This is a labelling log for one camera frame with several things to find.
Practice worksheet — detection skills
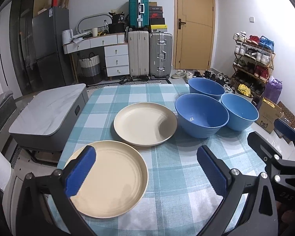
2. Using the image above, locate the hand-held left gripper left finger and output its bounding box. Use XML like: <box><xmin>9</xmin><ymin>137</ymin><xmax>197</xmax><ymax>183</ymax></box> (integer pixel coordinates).
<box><xmin>22</xmin><ymin>146</ymin><xmax>99</xmax><ymax>236</ymax></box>

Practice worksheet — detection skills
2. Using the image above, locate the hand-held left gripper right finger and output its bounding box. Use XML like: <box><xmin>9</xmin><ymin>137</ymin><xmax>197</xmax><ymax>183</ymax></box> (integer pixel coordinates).
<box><xmin>197</xmin><ymin>145</ymin><xmax>279</xmax><ymax>236</ymax></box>

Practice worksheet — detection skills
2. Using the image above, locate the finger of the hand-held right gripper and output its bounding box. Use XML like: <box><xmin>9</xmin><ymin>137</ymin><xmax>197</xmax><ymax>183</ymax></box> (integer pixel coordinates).
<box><xmin>274</xmin><ymin>119</ymin><xmax>295</xmax><ymax>160</ymax></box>
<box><xmin>247</xmin><ymin>131</ymin><xmax>295</xmax><ymax>176</ymax></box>

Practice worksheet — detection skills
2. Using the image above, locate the beige round plate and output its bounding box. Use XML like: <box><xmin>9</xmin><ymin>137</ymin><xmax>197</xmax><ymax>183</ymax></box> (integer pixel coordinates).
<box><xmin>63</xmin><ymin>140</ymin><xmax>148</xmax><ymax>219</ymax></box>
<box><xmin>113</xmin><ymin>102</ymin><xmax>178</xmax><ymax>147</ymax></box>

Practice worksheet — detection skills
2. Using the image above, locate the blue bowl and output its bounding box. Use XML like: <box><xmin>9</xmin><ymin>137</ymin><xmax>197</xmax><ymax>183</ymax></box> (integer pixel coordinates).
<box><xmin>174</xmin><ymin>93</ymin><xmax>230</xmax><ymax>138</ymax></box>
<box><xmin>188</xmin><ymin>77</ymin><xmax>226</xmax><ymax>101</ymax></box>
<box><xmin>221</xmin><ymin>93</ymin><xmax>259</xmax><ymax>131</ymax></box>

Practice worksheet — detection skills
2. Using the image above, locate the brown honeycomb patterned box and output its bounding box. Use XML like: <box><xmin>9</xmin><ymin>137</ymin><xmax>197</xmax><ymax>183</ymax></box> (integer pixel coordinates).
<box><xmin>277</xmin><ymin>101</ymin><xmax>295</xmax><ymax>144</ymax></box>

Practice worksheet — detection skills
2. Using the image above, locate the cardboard box with cat print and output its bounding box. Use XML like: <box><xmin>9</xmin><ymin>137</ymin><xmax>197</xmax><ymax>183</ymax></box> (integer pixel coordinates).
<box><xmin>256</xmin><ymin>97</ymin><xmax>285</xmax><ymax>134</ymax></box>

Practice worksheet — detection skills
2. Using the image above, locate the purple bag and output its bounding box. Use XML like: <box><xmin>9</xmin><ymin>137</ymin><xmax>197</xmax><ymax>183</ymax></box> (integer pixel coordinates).
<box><xmin>263</xmin><ymin>78</ymin><xmax>284</xmax><ymax>106</ymax></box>

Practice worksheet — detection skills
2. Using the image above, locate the teal checked tablecloth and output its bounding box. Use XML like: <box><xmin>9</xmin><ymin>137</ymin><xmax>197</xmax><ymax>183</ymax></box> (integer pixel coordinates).
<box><xmin>49</xmin><ymin>84</ymin><xmax>269</xmax><ymax>236</ymax></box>

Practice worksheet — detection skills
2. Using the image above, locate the yellow plastic bag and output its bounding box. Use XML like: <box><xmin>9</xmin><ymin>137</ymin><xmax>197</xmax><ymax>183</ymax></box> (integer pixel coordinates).
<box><xmin>237</xmin><ymin>84</ymin><xmax>252</xmax><ymax>98</ymax></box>

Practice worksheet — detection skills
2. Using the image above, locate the grey marble coffee table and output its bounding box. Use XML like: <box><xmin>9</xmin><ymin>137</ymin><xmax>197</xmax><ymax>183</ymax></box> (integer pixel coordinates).
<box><xmin>8</xmin><ymin>84</ymin><xmax>89</xmax><ymax>165</ymax></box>

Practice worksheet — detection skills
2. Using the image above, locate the wooden shoe rack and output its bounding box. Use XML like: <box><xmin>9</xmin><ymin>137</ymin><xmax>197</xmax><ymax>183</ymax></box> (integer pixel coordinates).
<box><xmin>230</xmin><ymin>31</ymin><xmax>276</xmax><ymax>97</ymax></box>

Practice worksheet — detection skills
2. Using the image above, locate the group of loose shoes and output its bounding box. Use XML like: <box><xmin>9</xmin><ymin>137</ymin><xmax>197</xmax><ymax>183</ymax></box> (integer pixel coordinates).
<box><xmin>171</xmin><ymin>69</ymin><xmax>234</xmax><ymax>94</ymax></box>

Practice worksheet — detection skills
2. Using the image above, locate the grey sofa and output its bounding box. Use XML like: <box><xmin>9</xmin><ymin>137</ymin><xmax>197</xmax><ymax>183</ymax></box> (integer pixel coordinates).
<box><xmin>0</xmin><ymin>91</ymin><xmax>18</xmax><ymax>139</ymax></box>

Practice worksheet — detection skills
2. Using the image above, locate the woven laundry basket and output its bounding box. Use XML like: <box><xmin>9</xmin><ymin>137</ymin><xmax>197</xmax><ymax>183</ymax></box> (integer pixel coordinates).
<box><xmin>79</xmin><ymin>53</ymin><xmax>102</xmax><ymax>84</ymax></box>

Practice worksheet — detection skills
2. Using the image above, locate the white dresser with drawers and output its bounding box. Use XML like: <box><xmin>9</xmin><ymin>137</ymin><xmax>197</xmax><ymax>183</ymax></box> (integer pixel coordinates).
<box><xmin>63</xmin><ymin>33</ymin><xmax>130</xmax><ymax>79</ymax></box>

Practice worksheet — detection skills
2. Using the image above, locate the grey refrigerator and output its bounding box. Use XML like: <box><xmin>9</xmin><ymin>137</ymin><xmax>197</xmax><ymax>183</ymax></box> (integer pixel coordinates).
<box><xmin>32</xmin><ymin>7</ymin><xmax>75</xmax><ymax>89</ymax></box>

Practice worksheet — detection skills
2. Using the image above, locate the silver suitcase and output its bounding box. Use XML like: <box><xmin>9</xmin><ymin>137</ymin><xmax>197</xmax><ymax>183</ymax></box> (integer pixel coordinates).
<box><xmin>149</xmin><ymin>32</ymin><xmax>173</xmax><ymax>78</ymax></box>

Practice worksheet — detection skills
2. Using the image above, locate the beige suitcase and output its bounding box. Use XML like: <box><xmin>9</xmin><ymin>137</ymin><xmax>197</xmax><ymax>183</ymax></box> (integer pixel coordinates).
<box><xmin>127</xmin><ymin>29</ymin><xmax>150</xmax><ymax>78</ymax></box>

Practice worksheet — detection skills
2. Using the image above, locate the wooden door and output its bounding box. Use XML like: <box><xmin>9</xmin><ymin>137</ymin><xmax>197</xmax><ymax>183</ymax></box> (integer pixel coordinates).
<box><xmin>173</xmin><ymin>0</ymin><xmax>216</xmax><ymax>70</ymax></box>

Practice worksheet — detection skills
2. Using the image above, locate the white electric kettle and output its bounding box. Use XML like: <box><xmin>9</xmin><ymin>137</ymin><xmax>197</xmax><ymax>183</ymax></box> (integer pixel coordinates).
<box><xmin>62</xmin><ymin>29</ymin><xmax>74</xmax><ymax>45</ymax></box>

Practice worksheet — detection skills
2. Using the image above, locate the dark glass cabinet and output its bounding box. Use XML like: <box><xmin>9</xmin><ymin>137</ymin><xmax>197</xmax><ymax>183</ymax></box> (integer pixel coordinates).
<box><xmin>8</xmin><ymin>0</ymin><xmax>40</xmax><ymax>96</ymax></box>

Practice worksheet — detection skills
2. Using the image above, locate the oval mirror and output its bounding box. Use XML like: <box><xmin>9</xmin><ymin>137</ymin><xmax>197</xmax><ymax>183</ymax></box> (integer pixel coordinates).
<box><xmin>77</xmin><ymin>13</ymin><xmax>113</xmax><ymax>36</ymax></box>

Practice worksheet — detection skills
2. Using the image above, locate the yellow black shoe box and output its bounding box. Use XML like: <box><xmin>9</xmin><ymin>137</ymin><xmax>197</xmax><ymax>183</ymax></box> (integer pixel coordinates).
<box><xmin>150</xmin><ymin>25</ymin><xmax>168</xmax><ymax>33</ymax></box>

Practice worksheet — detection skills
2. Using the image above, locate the black handbag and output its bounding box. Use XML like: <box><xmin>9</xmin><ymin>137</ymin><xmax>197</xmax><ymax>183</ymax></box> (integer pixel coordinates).
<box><xmin>111</xmin><ymin>12</ymin><xmax>126</xmax><ymax>25</ymax></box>

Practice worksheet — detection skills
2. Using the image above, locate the black red shoe box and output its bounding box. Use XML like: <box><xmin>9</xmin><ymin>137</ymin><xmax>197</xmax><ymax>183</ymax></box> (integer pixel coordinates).
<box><xmin>149</xmin><ymin>6</ymin><xmax>164</xmax><ymax>18</ymax></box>

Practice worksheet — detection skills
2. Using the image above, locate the teal suitcase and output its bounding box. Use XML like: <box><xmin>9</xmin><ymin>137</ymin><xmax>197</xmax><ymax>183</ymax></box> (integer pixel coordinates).
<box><xmin>128</xmin><ymin>0</ymin><xmax>150</xmax><ymax>30</ymax></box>

